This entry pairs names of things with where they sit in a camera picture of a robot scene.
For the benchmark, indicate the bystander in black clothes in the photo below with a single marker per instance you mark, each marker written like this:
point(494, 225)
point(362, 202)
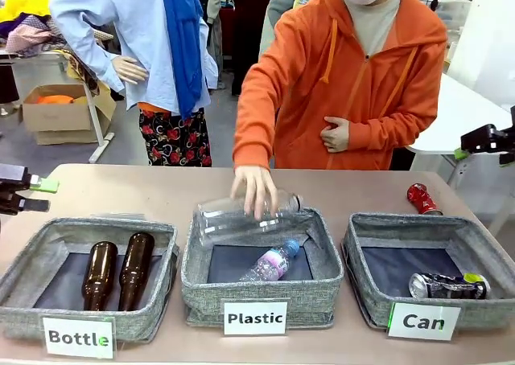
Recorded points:
point(245, 27)

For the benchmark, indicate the small bottle with blue cap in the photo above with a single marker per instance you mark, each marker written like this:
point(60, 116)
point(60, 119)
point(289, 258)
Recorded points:
point(269, 265)

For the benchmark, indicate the mannequin light blue shirt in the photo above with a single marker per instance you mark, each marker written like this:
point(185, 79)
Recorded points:
point(133, 31)

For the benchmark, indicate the mannequin hand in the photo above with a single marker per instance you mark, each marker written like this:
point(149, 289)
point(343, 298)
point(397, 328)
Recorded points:
point(130, 69)

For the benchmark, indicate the person left hand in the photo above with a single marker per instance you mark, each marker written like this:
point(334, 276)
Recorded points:
point(337, 135)

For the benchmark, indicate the white Bottle label card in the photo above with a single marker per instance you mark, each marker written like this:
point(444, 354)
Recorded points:
point(78, 337)

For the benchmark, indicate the orange cloth in box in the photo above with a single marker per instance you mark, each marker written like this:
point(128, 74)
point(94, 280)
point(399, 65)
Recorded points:
point(54, 99)

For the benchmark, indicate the grey fabric basket Bottle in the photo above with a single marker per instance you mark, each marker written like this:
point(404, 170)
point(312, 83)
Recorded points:
point(133, 317)

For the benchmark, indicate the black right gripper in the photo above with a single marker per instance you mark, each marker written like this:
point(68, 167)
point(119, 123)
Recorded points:
point(512, 134)

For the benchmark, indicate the grey fabric basket Can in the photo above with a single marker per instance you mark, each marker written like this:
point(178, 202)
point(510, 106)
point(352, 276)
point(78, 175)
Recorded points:
point(362, 268)

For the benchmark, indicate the large clear plastic bottle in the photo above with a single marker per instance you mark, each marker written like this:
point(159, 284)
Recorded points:
point(225, 220)

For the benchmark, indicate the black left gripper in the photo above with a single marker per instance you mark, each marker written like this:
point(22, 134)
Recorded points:
point(12, 184)

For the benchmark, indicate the grey fabric basket Plastic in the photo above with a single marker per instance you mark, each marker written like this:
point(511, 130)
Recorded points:
point(261, 296)

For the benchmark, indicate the crushed red drink can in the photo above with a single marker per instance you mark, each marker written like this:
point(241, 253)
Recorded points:
point(422, 199)

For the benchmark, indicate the black red floral skirt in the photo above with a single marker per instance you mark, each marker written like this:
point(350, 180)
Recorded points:
point(177, 140)

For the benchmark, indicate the white Plastic label card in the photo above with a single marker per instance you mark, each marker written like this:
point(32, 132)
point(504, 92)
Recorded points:
point(255, 317)

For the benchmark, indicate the pile of colourful clothes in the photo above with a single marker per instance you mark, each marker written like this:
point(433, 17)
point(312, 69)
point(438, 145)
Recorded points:
point(28, 27)

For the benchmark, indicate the person right forearm orange sleeve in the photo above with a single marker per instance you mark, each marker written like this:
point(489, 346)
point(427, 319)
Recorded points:
point(253, 136)

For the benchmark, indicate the blue scarf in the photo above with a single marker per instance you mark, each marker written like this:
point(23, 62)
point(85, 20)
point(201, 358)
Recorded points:
point(183, 47)

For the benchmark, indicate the crushed black drink can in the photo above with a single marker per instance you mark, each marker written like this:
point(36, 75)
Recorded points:
point(446, 286)

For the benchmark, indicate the cardboard box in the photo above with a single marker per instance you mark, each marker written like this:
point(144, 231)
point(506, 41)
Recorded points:
point(60, 117)

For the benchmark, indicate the white Can label card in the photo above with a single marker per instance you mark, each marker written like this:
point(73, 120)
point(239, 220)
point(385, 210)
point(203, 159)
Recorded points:
point(423, 321)

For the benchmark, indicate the person in orange hoodie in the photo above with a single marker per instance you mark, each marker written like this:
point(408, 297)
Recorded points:
point(362, 79)

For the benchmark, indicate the person right hand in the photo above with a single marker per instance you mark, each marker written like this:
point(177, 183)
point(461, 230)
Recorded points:
point(255, 188)

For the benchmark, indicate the person left forearm orange sleeve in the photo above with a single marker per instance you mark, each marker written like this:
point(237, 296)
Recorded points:
point(386, 130)

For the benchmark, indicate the brown glass bottle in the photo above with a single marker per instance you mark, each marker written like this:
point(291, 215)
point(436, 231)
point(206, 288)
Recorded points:
point(98, 276)
point(134, 272)

